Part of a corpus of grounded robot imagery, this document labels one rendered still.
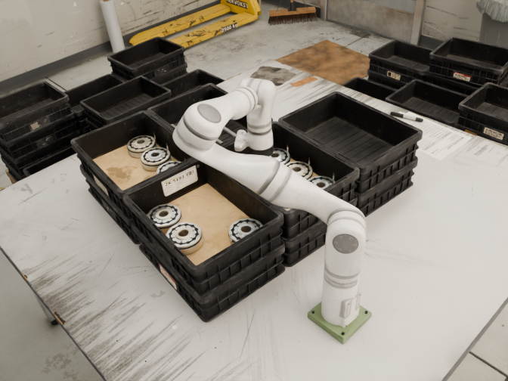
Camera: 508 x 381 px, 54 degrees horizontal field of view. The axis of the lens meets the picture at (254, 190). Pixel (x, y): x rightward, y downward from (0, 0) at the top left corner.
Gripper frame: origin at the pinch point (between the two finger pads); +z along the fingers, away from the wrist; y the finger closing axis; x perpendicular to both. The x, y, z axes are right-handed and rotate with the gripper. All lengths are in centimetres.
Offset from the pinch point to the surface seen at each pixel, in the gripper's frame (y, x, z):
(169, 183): -5.5, 28.5, -2.8
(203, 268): -41.7, 10.7, -5.0
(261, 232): -28.7, -2.6, -5.2
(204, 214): -11.7, 17.3, 4.2
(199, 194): -2.4, 20.7, 4.2
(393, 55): 198, -67, 49
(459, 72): 139, -94, 33
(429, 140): 49, -61, 17
